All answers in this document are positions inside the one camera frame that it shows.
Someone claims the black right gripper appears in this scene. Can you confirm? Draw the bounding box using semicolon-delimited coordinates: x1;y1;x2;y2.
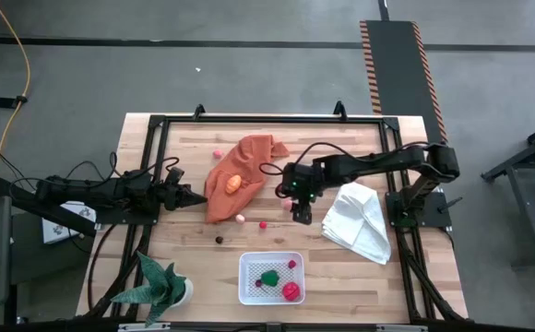
277;160;319;226

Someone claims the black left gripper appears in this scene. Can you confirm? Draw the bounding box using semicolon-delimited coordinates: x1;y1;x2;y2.
163;166;208;212

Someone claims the orange toy fruit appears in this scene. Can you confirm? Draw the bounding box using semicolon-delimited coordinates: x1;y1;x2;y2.
225;174;243;195

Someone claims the green toy bell pepper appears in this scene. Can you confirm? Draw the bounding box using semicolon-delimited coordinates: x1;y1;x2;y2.
260;269;280;288

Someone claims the red toy tomato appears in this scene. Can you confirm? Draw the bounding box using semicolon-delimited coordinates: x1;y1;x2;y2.
281;281;302;302

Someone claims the white folded cloth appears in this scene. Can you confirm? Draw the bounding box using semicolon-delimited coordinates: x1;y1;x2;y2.
321;181;392;266

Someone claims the orange cloth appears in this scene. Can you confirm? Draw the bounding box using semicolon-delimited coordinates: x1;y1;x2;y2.
203;134;291;225

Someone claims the green plant in white pot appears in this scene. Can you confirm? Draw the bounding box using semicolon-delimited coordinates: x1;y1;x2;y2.
110;251;195;328

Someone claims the white perforated plastic basket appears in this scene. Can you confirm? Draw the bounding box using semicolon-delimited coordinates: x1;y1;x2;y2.
238;251;306;306

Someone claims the white printed paper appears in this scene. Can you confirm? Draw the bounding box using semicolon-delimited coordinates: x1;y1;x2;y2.
41;200;98;244

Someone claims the black orange-striped floor ramp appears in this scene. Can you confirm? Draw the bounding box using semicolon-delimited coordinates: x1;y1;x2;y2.
358;18;448;144

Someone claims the black desk support beam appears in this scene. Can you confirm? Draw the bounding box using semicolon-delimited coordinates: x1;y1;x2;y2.
0;174;98;237

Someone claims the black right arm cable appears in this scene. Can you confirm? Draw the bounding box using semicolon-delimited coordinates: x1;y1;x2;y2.
258;140;434;177

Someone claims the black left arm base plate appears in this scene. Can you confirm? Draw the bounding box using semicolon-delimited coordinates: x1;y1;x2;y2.
94;209;161;226

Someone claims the thick black cable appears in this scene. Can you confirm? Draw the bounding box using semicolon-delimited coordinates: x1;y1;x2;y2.
87;223;117;314

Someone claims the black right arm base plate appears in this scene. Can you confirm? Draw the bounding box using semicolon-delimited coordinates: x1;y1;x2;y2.
385;190;453;229

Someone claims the silver frame bracket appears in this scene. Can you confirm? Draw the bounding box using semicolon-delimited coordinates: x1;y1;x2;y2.
375;324;430;332
117;322;172;332

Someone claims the yellow floor cable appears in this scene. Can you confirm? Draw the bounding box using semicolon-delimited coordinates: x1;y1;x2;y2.
0;0;32;176

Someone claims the black floor cable bracket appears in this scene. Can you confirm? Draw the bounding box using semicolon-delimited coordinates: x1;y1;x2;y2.
0;94;29;110

